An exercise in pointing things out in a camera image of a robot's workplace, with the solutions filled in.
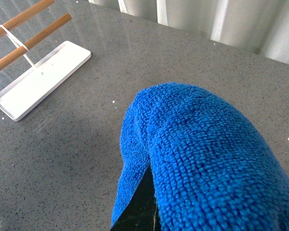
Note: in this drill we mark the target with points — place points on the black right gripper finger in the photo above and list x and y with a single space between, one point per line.
141 213

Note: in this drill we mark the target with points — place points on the blue microfiber cloth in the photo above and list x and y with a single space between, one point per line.
212 170

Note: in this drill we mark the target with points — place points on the white towel rack base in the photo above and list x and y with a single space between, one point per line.
35 84

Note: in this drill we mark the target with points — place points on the wooden rack rod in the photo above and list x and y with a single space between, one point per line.
22 50
25 16

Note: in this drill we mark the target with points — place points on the white curtain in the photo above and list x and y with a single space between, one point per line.
257 26

